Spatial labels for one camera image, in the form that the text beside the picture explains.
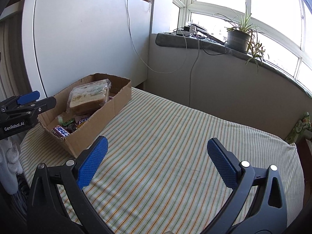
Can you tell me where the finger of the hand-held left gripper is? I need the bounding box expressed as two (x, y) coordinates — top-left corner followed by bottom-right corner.
(5, 96), (57, 115)
(0, 90), (41, 108)

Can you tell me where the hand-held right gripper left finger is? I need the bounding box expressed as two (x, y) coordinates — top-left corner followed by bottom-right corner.
(26, 136), (115, 234)

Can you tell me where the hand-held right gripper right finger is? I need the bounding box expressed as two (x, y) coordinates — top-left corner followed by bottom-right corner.
(200, 138), (288, 234)

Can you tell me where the clear red-edged candy packet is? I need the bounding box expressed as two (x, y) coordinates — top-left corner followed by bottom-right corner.
(58, 117), (76, 128)

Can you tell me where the brown chocolate bar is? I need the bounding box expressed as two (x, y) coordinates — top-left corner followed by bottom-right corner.
(54, 126), (73, 137)
(75, 115), (92, 125)

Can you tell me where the brown cardboard box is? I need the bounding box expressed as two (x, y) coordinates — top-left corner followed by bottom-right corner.
(37, 73), (132, 158)

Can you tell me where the bagged sliced bread loaf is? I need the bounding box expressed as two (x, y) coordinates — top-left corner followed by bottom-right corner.
(66, 79), (112, 115)

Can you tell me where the white fluffy cloth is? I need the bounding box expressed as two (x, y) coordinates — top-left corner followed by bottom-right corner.
(0, 136), (24, 196)

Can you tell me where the striped bed sheet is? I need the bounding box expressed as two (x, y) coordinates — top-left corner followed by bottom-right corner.
(19, 87), (306, 234)

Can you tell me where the white cabinet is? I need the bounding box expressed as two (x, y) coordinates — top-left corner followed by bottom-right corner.
(21, 0), (153, 98)

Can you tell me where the green gift bag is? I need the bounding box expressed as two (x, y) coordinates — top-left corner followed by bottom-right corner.
(285, 112), (312, 145)

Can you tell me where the potted spider plant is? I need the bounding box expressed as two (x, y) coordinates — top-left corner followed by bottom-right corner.
(214, 4), (268, 73)

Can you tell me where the grey window sill cover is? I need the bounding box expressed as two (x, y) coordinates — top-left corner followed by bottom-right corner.
(155, 32), (312, 96)

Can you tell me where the white framed window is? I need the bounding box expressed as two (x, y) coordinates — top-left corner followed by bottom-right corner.
(172, 0), (312, 84)

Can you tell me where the grey hanging cable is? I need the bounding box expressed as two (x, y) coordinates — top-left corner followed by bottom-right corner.
(188, 37), (202, 108)

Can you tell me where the white hanging cable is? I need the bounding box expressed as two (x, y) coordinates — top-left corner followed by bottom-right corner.
(125, 0), (189, 74)

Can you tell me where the black cable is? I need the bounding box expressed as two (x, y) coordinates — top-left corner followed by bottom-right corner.
(199, 35), (229, 56)

